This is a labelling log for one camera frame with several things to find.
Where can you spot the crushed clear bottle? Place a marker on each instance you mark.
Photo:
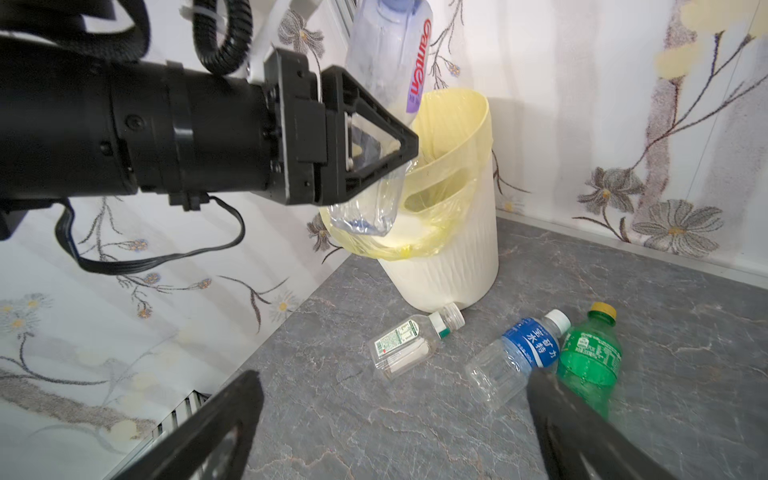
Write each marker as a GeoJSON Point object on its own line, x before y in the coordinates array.
{"type": "Point", "coordinates": [387, 51]}

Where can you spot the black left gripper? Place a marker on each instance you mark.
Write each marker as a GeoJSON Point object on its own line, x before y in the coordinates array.
{"type": "Point", "coordinates": [296, 139]}

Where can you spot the small green bottle yellow cap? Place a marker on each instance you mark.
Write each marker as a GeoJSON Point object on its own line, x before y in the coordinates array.
{"type": "Point", "coordinates": [591, 357]}

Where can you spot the aluminium mounting rail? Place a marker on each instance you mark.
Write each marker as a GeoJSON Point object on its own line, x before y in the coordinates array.
{"type": "Point", "coordinates": [182, 412]}

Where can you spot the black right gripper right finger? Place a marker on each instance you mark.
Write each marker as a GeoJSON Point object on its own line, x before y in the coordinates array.
{"type": "Point", "coordinates": [572, 436]}

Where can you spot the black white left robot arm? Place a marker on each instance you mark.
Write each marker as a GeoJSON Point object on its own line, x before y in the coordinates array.
{"type": "Point", "coordinates": [84, 114]}

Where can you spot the white bin yellow bag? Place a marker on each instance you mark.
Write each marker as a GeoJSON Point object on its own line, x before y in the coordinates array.
{"type": "Point", "coordinates": [443, 246]}

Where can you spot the clear square bottle white cap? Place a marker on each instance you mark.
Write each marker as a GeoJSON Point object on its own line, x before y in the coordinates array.
{"type": "Point", "coordinates": [413, 340]}

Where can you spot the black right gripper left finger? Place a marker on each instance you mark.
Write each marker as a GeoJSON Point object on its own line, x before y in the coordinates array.
{"type": "Point", "coordinates": [215, 443]}

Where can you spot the clear bottle blue label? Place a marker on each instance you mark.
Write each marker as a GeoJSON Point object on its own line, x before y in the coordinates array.
{"type": "Point", "coordinates": [502, 369]}

